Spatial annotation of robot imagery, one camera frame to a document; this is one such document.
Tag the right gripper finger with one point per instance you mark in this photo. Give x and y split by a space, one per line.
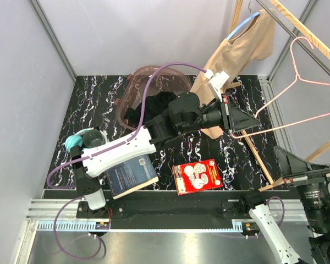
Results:
289 163
319 167

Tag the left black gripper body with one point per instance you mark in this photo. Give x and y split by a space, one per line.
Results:
217 115

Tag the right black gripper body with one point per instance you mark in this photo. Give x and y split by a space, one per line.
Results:
314 193

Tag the black t shirt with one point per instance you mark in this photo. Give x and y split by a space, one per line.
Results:
154 106

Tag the pink wire hanger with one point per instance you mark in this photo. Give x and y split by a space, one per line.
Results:
308 87

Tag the beige t shirt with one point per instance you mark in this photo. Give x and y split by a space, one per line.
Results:
255 42

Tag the blue hanger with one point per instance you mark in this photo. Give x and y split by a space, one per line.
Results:
235 27

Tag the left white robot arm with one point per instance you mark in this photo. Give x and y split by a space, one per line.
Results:
183 115

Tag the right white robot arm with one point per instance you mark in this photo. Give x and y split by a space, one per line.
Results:
277 236

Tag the red printed package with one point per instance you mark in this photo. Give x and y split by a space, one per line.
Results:
197 176

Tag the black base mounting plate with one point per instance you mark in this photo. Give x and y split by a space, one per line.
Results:
166 210

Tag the dark blue book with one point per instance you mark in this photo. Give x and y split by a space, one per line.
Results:
130 176

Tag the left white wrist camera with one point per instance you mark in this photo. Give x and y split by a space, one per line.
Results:
216 82

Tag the metal hanging rail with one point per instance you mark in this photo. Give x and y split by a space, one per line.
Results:
291 30

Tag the wooden clothes rack frame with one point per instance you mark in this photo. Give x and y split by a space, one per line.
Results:
319 151

